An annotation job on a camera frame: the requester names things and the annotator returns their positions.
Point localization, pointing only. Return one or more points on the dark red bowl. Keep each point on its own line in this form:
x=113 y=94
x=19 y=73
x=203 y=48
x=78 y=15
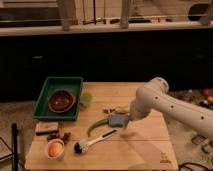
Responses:
x=61 y=101

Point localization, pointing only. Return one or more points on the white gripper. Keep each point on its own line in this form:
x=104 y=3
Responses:
x=125 y=120

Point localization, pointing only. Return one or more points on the yellow banana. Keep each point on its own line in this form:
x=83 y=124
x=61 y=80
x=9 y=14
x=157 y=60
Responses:
x=121 y=109

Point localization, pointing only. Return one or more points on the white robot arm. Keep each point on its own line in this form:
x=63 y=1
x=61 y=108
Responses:
x=154 y=95

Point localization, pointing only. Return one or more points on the small wooden block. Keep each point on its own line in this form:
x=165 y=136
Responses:
x=46 y=127

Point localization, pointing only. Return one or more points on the white dish brush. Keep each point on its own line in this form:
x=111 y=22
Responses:
x=83 y=145

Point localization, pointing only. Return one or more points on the blue sponge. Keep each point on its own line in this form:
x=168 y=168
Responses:
x=115 y=121

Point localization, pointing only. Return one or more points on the black stand pole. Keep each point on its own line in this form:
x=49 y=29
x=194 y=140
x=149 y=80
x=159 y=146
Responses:
x=14 y=148

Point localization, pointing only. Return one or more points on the spice bottle rack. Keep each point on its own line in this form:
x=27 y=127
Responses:
x=202 y=98

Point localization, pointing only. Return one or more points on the green plastic tray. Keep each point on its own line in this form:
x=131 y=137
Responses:
x=52 y=84

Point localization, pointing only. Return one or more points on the light green plastic cup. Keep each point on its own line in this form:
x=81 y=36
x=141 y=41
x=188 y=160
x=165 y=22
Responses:
x=85 y=99

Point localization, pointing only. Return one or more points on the brown dried fruit pieces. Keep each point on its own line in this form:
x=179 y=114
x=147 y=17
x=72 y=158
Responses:
x=65 y=137

